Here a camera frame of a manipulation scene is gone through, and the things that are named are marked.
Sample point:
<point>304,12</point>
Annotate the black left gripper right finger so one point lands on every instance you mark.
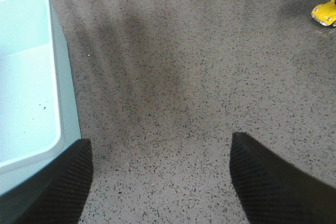
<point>271,190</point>

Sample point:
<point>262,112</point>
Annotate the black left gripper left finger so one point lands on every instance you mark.
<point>64,197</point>

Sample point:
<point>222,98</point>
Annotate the yellow toy beetle car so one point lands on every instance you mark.
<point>324,13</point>

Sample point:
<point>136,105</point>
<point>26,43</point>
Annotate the light blue storage box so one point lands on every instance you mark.
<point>39,119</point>

